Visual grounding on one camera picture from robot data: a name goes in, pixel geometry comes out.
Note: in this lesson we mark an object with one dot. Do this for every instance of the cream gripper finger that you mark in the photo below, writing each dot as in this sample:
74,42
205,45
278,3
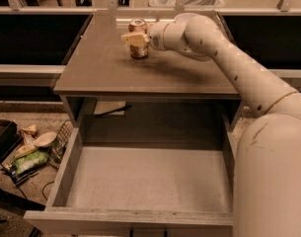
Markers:
138,39

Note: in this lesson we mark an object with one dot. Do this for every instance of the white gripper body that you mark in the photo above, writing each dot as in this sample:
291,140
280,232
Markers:
155,35

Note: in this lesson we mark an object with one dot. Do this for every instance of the orange soda can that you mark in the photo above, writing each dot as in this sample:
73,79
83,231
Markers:
138,25

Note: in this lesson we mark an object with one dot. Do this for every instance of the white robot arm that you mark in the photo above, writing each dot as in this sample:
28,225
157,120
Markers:
267,172

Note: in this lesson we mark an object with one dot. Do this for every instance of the grey cabinet with glossy top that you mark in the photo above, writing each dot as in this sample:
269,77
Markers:
162,100

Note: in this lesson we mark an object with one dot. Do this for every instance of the open grey top drawer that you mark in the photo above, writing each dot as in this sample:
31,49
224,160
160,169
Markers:
142,192

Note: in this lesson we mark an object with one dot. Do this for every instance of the small white dish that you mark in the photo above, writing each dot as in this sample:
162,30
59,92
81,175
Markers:
45,139

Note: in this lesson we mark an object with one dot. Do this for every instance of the green snack bag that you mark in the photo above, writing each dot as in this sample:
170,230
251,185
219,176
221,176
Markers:
35,159

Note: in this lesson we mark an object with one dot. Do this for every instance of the black box on floor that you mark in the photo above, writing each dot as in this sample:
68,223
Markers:
9,138

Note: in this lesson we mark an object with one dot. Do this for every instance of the black wire basket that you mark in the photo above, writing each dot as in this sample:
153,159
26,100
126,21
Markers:
59,145

